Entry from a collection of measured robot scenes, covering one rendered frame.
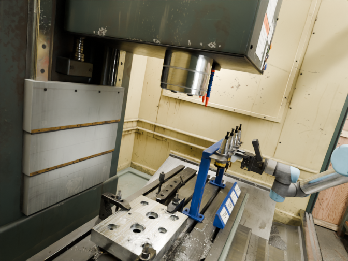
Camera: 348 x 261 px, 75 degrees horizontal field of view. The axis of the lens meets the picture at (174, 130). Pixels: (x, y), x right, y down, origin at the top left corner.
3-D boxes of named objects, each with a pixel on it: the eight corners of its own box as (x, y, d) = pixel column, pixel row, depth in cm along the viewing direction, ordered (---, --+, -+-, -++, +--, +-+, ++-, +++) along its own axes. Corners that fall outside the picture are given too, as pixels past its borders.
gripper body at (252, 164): (238, 168, 120) (262, 176, 115) (243, 152, 118) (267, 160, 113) (241, 163, 126) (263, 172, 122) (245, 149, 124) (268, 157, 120)
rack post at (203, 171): (204, 217, 108) (218, 159, 102) (200, 222, 104) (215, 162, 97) (185, 208, 112) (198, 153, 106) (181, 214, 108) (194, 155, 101)
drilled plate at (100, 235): (186, 227, 92) (188, 216, 91) (147, 276, 67) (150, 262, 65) (139, 204, 101) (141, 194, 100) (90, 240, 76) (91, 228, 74)
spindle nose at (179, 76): (175, 88, 88) (180, 57, 85) (212, 97, 80) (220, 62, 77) (149, 85, 74) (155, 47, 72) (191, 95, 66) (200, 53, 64)
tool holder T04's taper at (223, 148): (220, 150, 107) (223, 136, 105) (229, 153, 104) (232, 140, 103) (216, 151, 103) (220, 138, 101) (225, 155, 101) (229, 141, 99)
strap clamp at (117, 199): (129, 227, 91) (134, 194, 88) (123, 231, 89) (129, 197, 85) (104, 214, 97) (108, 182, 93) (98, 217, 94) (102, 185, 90)
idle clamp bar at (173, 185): (180, 191, 129) (182, 180, 128) (161, 213, 105) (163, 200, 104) (172, 188, 130) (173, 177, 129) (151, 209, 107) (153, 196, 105)
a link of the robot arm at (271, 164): (276, 163, 111) (277, 159, 118) (266, 160, 113) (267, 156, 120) (271, 177, 113) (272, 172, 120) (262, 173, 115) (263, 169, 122)
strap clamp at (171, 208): (180, 218, 104) (187, 189, 101) (168, 233, 92) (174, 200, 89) (174, 215, 105) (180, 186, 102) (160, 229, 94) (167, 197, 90)
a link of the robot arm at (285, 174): (294, 187, 109) (301, 172, 107) (271, 178, 113) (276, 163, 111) (294, 182, 116) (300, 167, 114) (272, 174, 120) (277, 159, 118)
